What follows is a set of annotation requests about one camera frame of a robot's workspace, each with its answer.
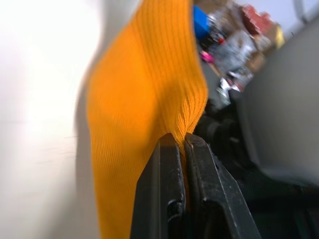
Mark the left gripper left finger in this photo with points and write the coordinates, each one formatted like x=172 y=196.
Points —
x=159 y=189

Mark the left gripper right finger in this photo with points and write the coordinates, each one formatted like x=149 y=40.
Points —
x=216 y=199

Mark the orange ribbed sock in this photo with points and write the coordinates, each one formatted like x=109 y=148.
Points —
x=139 y=74

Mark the blue box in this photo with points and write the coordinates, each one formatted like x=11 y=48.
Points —
x=200 y=22

